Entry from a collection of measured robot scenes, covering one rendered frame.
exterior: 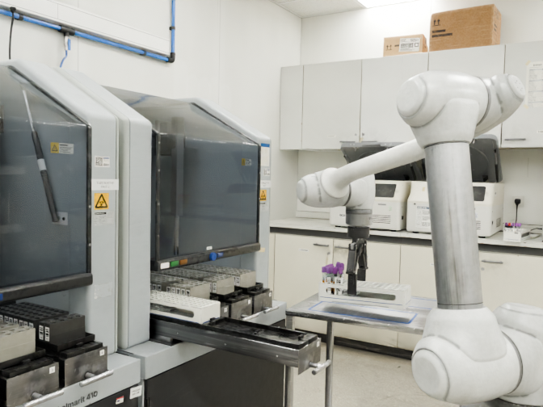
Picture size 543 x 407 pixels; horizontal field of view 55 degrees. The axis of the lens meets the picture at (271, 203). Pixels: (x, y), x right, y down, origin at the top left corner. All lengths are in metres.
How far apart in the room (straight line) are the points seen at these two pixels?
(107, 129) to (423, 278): 2.68
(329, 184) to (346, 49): 3.18
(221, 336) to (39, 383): 0.51
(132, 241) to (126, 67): 1.71
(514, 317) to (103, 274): 1.09
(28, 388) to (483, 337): 1.03
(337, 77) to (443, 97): 3.13
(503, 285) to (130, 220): 2.62
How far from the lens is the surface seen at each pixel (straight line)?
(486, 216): 3.66
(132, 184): 1.65
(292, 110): 4.49
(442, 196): 1.25
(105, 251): 1.60
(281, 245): 4.19
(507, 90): 1.38
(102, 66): 3.09
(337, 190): 1.64
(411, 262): 3.79
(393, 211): 3.79
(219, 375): 1.98
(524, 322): 1.38
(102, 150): 1.57
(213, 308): 1.71
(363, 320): 1.75
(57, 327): 1.52
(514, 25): 4.41
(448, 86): 1.26
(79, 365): 1.49
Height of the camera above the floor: 1.28
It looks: 3 degrees down
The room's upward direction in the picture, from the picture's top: 1 degrees clockwise
